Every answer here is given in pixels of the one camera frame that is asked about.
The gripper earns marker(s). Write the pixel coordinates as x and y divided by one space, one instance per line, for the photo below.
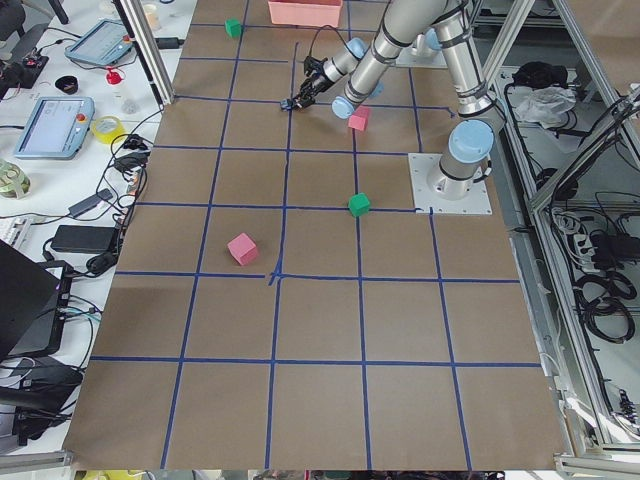
318 82

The pink foam cube centre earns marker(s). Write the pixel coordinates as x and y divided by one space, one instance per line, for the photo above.
359 119

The pink foam cube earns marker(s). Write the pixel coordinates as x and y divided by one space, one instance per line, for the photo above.
243 249
359 119

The pink plastic bin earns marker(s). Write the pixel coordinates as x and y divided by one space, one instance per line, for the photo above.
315 13

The green foam cube far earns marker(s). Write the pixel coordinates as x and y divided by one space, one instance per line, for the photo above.
233 27

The green foam cube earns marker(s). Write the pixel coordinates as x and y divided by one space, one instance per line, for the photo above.
233 27
359 204

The green foam cube centre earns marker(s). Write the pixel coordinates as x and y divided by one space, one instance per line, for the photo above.
359 204

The pink foam cube near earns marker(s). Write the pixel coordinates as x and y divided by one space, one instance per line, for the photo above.
243 249

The yellow tape roll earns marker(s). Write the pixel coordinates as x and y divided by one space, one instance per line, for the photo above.
108 129

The teach pendant tablet far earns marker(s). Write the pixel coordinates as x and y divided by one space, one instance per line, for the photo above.
104 45

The teach pendant tablet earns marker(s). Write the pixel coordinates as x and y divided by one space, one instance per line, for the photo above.
104 45
56 128

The black bowl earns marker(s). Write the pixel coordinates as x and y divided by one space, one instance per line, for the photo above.
67 84

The teach pendant tablet near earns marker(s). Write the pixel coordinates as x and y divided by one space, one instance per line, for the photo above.
56 128

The black power adapter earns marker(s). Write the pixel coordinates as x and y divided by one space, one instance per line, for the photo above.
83 239

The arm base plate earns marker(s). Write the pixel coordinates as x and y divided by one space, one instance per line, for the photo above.
435 193
410 57

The aluminium frame post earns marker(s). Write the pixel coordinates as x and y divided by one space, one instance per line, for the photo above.
134 19

